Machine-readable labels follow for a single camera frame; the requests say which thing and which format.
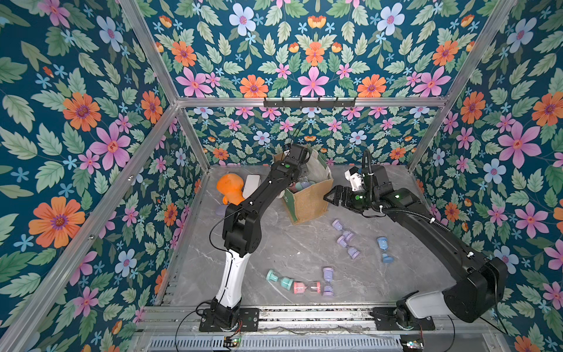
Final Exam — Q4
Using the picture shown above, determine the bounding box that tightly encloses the white rectangular box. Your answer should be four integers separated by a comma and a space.
243, 174, 261, 199

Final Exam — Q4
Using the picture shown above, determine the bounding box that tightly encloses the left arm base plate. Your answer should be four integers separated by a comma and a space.
199, 308, 260, 333

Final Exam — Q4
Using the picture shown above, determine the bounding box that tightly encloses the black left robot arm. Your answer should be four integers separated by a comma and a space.
211, 145, 310, 330

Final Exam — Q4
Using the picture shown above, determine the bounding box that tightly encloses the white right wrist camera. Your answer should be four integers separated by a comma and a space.
345, 167, 364, 192

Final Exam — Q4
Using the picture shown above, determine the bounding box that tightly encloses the blue hourglass right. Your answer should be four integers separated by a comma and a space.
377, 236, 394, 264

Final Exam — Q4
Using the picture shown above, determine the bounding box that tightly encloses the teal hourglass front left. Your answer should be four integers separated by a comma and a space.
265, 269, 294, 290

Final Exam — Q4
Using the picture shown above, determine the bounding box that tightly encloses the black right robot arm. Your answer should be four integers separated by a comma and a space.
323, 165, 509, 329

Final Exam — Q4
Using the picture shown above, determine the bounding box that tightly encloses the purple hourglass pair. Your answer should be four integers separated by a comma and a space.
347, 246, 361, 260

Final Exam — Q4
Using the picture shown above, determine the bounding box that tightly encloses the black hook rail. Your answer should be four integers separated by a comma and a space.
262, 97, 356, 109

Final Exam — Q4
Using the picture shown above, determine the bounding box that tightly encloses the pink hourglass front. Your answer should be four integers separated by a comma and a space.
293, 281, 322, 294

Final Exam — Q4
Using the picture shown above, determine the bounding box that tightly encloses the purple hourglass front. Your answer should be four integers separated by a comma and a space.
323, 267, 334, 296

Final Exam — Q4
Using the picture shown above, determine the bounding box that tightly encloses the orange plush toy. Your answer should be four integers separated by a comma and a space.
216, 173, 245, 205

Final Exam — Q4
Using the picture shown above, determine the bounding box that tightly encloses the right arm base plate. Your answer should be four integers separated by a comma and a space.
369, 291, 435, 331

